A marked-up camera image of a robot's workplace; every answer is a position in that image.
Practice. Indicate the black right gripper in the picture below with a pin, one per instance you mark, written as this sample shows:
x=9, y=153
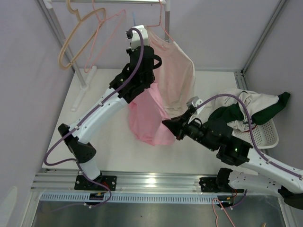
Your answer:
x=178, y=127

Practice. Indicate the pink t shirt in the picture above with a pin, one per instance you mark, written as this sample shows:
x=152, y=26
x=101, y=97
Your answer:
x=146, y=113

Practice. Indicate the green and white t shirt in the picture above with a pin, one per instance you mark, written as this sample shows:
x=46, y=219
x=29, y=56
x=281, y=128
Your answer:
x=261, y=108

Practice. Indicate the blue hanger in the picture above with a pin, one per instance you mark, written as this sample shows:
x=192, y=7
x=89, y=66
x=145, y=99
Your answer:
x=134, y=19

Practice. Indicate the pink hanger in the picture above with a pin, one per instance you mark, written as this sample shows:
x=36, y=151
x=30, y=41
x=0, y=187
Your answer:
x=101, y=51
x=164, y=19

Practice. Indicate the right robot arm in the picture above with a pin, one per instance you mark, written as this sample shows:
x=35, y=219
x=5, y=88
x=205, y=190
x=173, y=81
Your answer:
x=272, y=177

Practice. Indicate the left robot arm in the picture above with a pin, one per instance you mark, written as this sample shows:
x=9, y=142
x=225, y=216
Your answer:
x=136, y=77

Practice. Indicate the white perforated basket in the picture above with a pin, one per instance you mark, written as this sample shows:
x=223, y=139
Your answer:
x=265, y=135

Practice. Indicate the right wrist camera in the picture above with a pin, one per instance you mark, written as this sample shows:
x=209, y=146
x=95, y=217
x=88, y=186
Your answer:
x=192, y=105

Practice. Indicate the aluminium frame post right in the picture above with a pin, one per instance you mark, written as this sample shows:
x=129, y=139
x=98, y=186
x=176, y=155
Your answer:
x=279, y=9

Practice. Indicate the aluminium frame post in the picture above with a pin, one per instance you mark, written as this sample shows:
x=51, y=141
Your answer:
x=46, y=7
x=279, y=9

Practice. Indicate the aluminium mounting rail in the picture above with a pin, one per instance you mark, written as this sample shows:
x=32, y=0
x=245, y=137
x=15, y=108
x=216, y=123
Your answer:
x=70, y=185

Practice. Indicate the aluminium frame post left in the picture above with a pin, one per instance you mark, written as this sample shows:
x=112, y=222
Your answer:
x=46, y=7

